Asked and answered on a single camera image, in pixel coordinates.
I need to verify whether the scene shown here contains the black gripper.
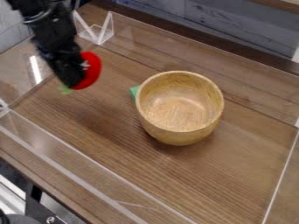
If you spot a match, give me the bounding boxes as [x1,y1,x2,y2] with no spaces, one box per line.
[23,5,86,88]

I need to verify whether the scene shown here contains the red plush strawberry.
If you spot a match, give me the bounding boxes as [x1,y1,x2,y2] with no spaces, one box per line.
[60,52,103,95]

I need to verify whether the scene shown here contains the wooden bowl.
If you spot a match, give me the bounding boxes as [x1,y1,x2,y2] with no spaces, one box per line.
[135,71,225,146]

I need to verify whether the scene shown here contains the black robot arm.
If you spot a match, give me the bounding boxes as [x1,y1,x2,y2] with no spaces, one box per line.
[6,0,86,88]

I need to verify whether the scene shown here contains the green block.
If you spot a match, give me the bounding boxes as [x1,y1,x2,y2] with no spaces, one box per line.
[130,86,141,102]

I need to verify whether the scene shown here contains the clear acrylic corner bracket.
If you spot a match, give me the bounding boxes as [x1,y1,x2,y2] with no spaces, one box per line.
[72,11,115,46]

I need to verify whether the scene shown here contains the black table leg bracket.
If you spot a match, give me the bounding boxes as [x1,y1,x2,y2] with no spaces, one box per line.
[24,185,67,224]

